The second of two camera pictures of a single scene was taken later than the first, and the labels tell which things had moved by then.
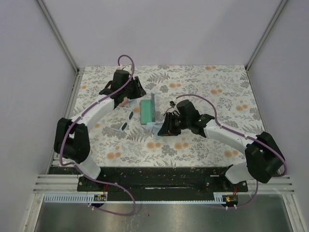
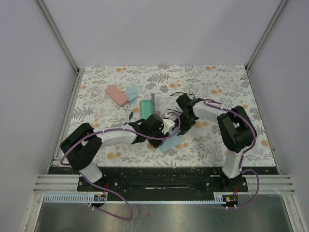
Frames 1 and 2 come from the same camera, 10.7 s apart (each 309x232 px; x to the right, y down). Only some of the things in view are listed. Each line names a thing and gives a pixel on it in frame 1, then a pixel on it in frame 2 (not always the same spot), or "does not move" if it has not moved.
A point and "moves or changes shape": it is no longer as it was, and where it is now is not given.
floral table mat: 127,137 does not move
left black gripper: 139,90 → 157,143
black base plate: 130,183 does not move
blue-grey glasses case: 147,110 does not move
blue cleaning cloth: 154,127 moves or changes shape
